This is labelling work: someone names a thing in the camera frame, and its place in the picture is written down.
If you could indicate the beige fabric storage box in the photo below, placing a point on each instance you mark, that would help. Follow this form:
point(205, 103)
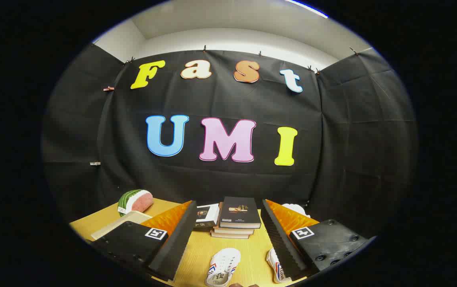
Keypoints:
point(126, 221)

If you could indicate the white plush toy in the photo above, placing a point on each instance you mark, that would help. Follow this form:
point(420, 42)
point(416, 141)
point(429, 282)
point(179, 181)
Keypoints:
point(294, 208)

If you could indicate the black backdrop cloth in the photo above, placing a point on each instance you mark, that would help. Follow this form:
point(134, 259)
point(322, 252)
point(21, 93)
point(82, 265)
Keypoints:
point(220, 99)

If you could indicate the white striped canvas shoe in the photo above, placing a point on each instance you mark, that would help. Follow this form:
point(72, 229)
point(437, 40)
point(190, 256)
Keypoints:
point(274, 265)
point(222, 265)

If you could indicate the black cover book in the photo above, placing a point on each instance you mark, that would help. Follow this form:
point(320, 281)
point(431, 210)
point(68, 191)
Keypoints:
point(239, 211)

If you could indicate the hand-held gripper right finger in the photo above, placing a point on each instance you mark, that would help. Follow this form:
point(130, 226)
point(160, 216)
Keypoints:
point(282, 243)

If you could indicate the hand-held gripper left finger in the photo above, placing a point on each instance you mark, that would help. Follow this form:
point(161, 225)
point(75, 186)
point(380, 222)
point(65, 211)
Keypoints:
point(176, 243)

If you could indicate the white portrait cover book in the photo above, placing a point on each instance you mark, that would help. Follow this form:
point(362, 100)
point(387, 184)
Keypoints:
point(208, 215)

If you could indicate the watermelon slice toy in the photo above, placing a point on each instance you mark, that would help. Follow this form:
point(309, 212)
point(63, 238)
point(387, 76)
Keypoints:
point(140, 201)

